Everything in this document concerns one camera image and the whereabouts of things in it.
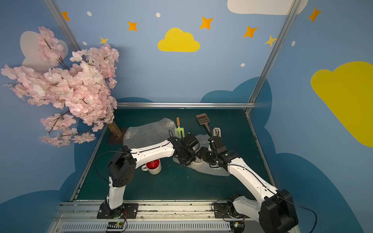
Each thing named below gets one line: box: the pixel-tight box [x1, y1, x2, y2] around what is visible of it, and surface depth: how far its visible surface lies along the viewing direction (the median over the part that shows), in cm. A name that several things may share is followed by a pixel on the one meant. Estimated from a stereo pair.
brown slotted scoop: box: [195, 112, 211, 134], surface depth 118 cm
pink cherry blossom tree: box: [1, 26, 123, 148], surface depth 65 cm
